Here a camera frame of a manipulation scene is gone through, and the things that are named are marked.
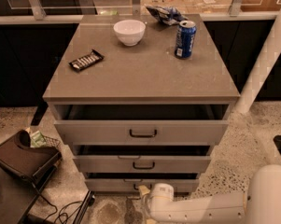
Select black floor cables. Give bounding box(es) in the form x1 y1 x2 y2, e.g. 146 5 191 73
36 193 94 224

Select grey top drawer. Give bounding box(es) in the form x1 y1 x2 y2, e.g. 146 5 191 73
55 105 228 146

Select blue soda can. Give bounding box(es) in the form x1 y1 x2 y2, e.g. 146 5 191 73
175 21 196 59

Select wire basket with green packet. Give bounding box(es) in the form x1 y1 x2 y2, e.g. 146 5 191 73
26 128 60 149

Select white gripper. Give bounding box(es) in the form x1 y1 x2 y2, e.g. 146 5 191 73
138 183 174 224

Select grey drawer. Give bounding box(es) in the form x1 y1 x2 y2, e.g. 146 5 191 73
74 146 211 174
55 105 228 146
85 173 199 193

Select grey bottom drawer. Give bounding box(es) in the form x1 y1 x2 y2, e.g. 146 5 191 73
85 173 199 193

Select grey drawer cabinet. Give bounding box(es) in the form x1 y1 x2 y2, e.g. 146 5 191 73
42 13 241 195

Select grey middle drawer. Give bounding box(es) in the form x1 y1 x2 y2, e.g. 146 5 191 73
74 146 211 174

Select blue chip bag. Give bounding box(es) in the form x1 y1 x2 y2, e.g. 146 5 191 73
146 6 188 25

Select black snack bar wrapper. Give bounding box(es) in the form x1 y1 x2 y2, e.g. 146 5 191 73
69 49 105 72

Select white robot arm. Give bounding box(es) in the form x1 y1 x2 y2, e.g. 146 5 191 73
138 165 281 224

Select white diagonal post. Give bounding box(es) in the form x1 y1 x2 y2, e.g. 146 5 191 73
234 8 281 114

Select white bowl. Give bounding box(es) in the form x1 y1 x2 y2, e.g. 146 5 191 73
113 20 146 46

